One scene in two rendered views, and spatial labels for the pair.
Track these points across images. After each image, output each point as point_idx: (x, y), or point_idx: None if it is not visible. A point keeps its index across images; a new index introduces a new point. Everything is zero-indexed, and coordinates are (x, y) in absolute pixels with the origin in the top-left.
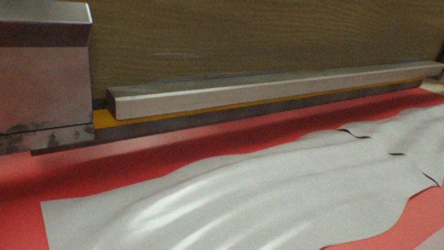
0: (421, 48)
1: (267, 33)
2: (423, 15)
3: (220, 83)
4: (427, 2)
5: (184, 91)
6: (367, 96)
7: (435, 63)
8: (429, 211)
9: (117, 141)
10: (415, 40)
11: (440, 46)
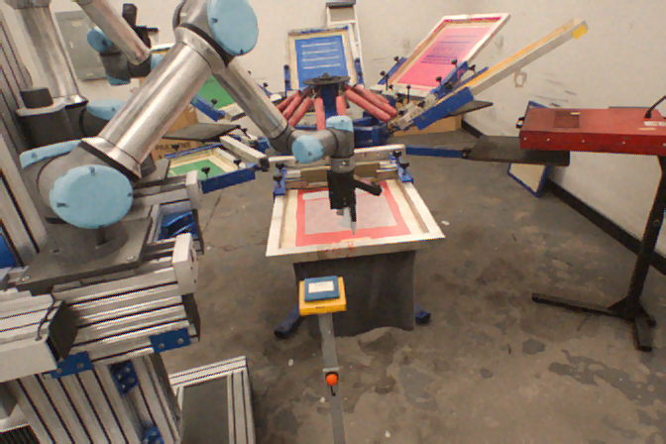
0: (368, 174)
1: (326, 176)
2: (363, 169)
3: (320, 182)
4: (362, 167)
5: (315, 183)
6: None
7: (372, 177)
8: None
9: (311, 189)
10: (364, 173)
11: (376, 173)
